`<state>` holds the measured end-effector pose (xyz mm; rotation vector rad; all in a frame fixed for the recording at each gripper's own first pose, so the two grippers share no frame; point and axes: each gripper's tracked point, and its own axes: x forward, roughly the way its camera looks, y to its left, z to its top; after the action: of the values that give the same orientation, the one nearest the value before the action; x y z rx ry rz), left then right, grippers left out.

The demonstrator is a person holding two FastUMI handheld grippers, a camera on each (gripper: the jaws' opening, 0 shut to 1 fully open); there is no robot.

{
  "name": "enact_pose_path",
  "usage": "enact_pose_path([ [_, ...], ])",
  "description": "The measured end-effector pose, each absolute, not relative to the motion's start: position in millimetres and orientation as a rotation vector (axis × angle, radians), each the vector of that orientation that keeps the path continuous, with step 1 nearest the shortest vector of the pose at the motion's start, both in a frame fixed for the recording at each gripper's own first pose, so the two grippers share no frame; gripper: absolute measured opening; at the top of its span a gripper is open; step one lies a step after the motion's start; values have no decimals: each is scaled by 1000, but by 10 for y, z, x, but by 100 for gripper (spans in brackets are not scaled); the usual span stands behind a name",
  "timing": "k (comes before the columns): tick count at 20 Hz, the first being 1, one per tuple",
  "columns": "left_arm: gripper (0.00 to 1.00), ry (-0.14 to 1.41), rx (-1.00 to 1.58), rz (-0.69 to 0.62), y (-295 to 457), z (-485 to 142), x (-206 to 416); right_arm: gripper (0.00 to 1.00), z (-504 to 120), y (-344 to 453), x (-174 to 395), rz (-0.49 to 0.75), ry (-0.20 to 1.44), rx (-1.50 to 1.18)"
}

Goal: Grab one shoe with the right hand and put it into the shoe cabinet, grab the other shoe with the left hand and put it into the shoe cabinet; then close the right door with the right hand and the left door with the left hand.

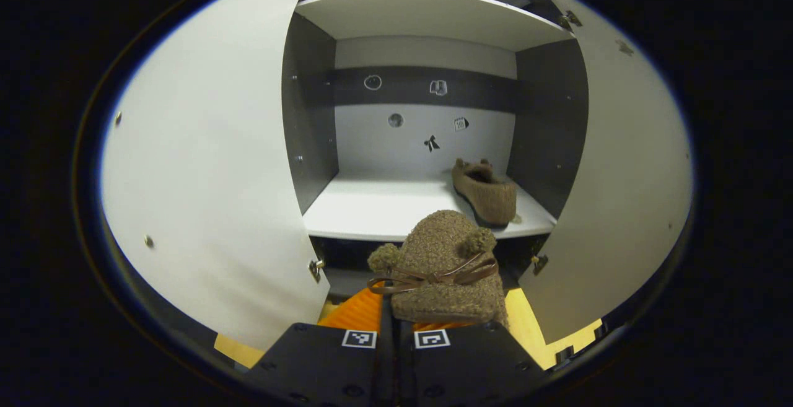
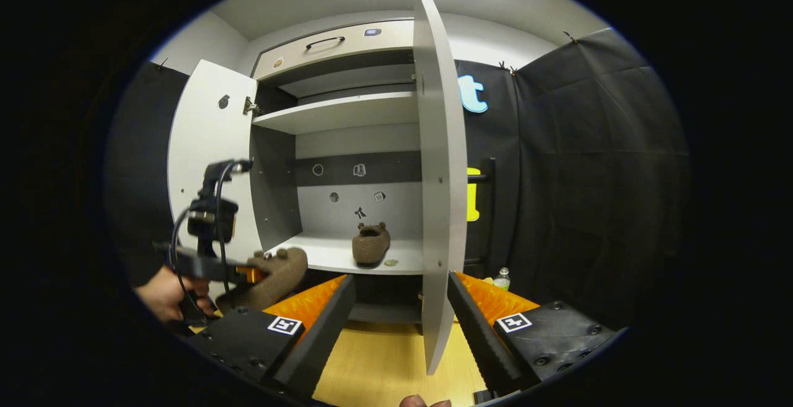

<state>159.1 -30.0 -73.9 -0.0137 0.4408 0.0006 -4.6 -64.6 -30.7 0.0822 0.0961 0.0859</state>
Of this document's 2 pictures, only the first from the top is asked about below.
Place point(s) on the white cabinet shelf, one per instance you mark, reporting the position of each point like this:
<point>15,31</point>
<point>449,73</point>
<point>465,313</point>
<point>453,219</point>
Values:
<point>372,209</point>
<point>427,17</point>

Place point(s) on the white shoe cabinet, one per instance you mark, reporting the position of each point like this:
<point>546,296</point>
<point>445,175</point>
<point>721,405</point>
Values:
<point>372,209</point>

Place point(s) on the brown fuzzy shoe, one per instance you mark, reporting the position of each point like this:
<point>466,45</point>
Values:
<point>440,246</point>
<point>489,199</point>

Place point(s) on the white cabinet door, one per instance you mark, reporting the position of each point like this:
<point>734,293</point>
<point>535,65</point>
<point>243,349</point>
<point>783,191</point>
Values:
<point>626,178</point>
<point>217,147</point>

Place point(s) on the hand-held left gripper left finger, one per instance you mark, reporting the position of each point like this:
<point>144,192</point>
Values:
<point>322,363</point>

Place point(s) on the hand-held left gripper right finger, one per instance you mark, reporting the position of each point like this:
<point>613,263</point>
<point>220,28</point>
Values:
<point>471,363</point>

